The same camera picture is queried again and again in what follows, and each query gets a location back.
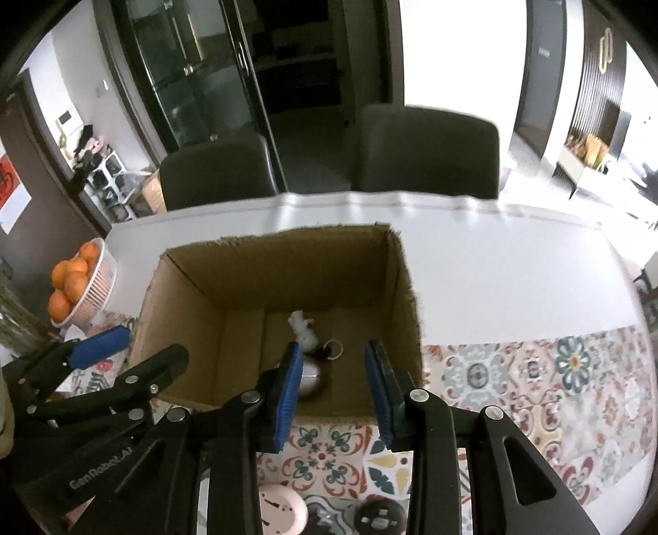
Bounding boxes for white tv console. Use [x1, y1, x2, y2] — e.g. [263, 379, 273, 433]
[554, 134, 658, 207]

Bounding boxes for small cardboard box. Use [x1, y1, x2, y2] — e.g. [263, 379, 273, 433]
[141, 172, 168, 214]

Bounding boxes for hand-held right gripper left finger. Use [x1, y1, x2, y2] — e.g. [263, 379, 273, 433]
[141, 342, 305, 535]

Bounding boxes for silver round object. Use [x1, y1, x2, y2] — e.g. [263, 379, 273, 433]
[299, 355, 326, 398]

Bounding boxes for grey door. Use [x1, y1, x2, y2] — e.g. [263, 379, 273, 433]
[514, 0, 567, 155]

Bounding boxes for brown cardboard box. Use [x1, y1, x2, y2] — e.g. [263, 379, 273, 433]
[128, 221, 425, 425]

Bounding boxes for black framed glass door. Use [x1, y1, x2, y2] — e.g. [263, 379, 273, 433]
[110, 0, 402, 193]

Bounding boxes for dark grey chair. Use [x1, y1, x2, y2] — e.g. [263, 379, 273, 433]
[352, 104, 500, 200]
[159, 135, 278, 212]

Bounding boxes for brown wooden door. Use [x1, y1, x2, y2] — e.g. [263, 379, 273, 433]
[0, 82, 111, 250]

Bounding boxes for patterned table mat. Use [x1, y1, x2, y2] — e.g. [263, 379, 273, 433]
[67, 309, 653, 535]

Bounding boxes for white items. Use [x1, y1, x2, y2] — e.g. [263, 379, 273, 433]
[257, 486, 309, 535]

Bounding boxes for white figurine keychain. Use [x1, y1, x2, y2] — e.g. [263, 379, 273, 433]
[287, 310, 344, 361]

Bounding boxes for white shoe shelf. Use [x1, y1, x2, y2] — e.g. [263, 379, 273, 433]
[83, 151, 132, 223]

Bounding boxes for white printed cloth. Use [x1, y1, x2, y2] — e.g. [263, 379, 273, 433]
[67, 357, 135, 397]

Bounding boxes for dark slatted wall panel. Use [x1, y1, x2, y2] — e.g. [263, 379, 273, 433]
[570, 0, 634, 155]

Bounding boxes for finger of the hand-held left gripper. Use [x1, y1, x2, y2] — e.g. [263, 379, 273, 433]
[1, 325, 132, 409]
[25, 344, 191, 430]

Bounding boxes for white slatted fruit basket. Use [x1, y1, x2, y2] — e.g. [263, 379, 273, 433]
[49, 237, 119, 328]

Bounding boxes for red wall poster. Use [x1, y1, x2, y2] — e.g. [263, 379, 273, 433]
[0, 149, 32, 233]

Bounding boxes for black round object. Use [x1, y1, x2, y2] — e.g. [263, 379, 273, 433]
[354, 501, 408, 535]

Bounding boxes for dark furniture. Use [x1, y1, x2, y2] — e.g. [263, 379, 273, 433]
[635, 265, 658, 312]

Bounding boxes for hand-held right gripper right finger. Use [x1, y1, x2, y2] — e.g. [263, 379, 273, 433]
[364, 340, 602, 535]

